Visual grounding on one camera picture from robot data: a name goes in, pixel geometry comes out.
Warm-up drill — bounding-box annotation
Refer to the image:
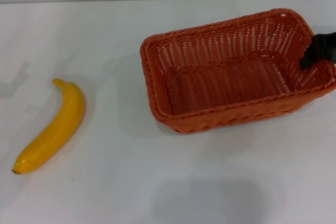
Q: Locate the orange woven plastic basket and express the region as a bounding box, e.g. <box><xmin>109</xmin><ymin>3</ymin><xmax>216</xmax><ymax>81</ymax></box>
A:
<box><xmin>140</xmin><ymin>8</ymin><xmax>336</xmax><ymax>134</ymax></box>

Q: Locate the yellow banana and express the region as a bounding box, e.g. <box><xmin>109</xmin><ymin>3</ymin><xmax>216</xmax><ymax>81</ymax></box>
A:
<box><xmin>12</xmin><ymin>78</ymin><xmax>87</xmax><ymax>175</ymax></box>

